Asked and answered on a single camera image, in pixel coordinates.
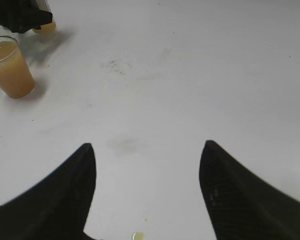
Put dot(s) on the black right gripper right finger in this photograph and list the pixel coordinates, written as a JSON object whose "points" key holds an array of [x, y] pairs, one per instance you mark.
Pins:
{"points": [[242, 206]]}

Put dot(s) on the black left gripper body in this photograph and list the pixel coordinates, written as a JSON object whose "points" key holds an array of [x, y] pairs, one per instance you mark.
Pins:
{"points": [[20, 16]]}

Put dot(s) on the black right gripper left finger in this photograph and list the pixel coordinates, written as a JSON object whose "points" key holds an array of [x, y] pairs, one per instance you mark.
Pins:
{"points": [[57, 207]]}

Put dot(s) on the transparent plastic cup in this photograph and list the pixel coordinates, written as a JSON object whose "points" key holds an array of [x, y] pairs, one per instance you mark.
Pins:
{"points": [[16, 79]]}

